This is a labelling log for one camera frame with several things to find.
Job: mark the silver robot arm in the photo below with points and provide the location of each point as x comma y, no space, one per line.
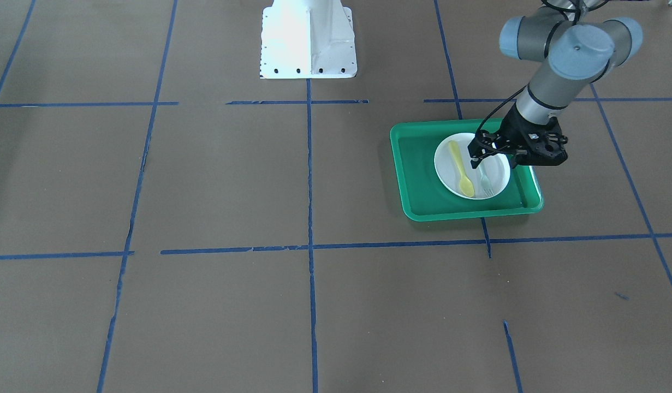
572,54

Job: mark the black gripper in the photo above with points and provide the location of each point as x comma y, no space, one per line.
511,132

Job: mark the green plastic tray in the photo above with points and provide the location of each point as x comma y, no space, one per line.
423,196

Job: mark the white round plate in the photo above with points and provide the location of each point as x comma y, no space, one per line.
497,168

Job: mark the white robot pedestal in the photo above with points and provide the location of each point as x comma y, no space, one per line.
307,39

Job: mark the yellow plastic spoon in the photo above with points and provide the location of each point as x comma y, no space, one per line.
465,184

